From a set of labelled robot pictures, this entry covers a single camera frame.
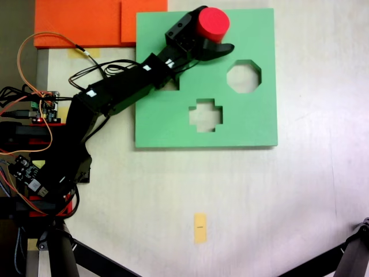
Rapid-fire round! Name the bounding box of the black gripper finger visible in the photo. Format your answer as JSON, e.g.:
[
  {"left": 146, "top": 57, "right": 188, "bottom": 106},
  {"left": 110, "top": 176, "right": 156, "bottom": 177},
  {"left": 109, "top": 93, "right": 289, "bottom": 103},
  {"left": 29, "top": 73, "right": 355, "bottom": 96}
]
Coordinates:
[
  {"left": 184, "top": 5, "right": 209, "bottom": 29},
  {"left": 198, "top": 39, "right": 235, "bottom": 62}
]

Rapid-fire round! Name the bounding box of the red cylinder block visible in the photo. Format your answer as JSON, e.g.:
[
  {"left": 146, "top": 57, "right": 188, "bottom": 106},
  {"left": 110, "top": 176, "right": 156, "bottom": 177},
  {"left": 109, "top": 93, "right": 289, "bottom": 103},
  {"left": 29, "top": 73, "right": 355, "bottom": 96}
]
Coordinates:
[{"left": 195, "top": 6, "right": 231, "bottom": 43}]

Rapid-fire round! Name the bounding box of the green shape sorting board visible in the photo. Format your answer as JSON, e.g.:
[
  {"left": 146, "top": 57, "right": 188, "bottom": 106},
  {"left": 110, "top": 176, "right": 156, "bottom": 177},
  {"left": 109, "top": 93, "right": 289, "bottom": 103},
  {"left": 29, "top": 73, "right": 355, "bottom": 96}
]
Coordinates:
[{"left": 134, "top": 8, "right": 279, "bottom": 150}]

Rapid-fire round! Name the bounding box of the green circuit board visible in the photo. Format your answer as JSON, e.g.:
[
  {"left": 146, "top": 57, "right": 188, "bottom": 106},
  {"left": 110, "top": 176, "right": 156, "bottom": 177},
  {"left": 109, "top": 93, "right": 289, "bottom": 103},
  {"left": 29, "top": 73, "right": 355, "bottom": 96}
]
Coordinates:
[{"left": 30, "top": 91, "right": 61, "bottom": 122}]

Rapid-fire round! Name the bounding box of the yellow tape strip black mark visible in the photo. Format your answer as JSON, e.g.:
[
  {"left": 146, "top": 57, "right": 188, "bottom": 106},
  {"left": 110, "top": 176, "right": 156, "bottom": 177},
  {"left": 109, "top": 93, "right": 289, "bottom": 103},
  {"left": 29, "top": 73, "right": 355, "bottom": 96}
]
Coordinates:
[{"left": 193, "top": 212, "right": 208, "bottom": 245}]

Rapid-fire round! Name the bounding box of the black red table clamp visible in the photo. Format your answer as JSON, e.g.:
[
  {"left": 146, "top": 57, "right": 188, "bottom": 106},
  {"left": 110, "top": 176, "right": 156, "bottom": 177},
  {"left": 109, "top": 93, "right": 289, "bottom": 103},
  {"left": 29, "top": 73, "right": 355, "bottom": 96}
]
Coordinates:
[
  {"left": 0, "top": 121, "right": 67, "bottom": 145},
  {"left": 0, "top": 196, "right": 74, "bottom": 218}
]

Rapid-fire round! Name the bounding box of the black circuit board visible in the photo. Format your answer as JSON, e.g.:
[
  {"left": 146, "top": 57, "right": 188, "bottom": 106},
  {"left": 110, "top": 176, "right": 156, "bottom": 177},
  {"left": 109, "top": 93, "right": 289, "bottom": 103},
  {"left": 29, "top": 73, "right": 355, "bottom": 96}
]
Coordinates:
[{"left": 7, "top": 155, "right": 41, "bottom": 183}]

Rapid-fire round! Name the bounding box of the grey adapter module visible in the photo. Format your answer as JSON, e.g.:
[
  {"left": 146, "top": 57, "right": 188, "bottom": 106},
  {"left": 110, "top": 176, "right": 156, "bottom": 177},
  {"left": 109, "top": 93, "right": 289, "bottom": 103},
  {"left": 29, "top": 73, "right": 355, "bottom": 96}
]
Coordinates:
[{"left": 27, "top": 178, "right": 50, "bottom": 199}]

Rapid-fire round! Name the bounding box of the notched black tripod leg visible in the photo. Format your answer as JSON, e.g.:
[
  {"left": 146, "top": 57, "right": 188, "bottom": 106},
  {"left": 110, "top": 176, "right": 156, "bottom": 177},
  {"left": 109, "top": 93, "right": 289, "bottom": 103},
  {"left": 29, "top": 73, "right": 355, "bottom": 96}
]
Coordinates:
[{"left": 334, "top": 216, "right": 369, "bottom": 277}]

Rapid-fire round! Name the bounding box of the black arm wire bundle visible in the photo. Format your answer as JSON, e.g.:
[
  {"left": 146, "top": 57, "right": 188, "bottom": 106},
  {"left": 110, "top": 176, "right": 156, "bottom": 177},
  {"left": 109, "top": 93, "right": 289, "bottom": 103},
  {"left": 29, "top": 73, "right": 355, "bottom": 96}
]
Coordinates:
[{"left": 68, "top": 59, "right": 145, "bottom": 90}]

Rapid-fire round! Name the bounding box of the black USB cable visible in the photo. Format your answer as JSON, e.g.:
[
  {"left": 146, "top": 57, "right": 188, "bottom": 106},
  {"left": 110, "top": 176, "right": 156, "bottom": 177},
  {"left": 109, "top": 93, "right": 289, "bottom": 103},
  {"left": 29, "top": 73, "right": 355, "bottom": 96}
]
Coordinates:
[{"left": 0, "top": 108, "right": 37, "bottom": 119}]

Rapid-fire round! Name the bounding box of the red orange wire bundle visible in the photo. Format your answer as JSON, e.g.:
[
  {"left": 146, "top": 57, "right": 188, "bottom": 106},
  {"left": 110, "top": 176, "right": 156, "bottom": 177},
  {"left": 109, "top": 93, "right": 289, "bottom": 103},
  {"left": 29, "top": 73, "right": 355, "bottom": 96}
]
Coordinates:
[{"left": 0, "top": 167, "right": 80, "bottom": 218}]

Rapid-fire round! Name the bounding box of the blue braided cable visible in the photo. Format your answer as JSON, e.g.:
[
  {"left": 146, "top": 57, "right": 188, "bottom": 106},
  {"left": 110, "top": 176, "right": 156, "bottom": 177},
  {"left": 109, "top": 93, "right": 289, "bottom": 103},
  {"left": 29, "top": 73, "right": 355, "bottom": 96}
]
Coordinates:
[{"left": 13, "top": 226, "right": 25, "bottom": 275}]

